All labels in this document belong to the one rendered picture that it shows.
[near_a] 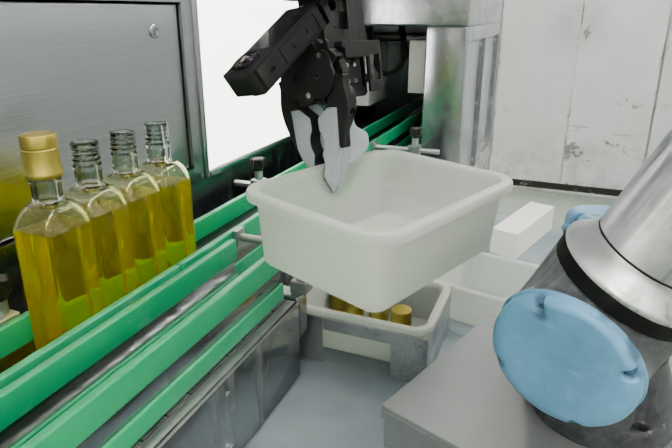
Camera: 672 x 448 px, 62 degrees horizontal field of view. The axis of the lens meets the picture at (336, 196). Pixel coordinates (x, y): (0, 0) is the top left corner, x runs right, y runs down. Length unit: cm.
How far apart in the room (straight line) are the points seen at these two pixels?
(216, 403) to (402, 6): 116
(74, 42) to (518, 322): 64
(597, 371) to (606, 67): 387
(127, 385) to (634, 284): 43
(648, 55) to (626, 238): 386
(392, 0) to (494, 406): 113
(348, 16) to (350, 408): 52
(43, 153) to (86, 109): 24
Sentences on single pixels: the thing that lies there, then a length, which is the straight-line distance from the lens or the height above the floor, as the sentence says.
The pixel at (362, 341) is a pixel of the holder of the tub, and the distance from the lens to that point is 87.
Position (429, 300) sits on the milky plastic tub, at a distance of 99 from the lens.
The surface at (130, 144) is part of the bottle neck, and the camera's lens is 70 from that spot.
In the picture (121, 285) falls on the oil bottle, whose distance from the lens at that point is 70.
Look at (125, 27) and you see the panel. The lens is 90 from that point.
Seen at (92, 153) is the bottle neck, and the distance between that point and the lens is 66.
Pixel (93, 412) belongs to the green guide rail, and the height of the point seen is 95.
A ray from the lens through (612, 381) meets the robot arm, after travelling 46.
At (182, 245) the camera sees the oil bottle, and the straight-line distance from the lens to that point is 77.
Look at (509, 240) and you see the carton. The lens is 131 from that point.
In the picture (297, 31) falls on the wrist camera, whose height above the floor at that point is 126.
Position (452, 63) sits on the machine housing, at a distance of 153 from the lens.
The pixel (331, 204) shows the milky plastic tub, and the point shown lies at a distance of 59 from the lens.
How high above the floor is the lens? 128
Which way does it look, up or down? 18 degrees down
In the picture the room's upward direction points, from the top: straight up
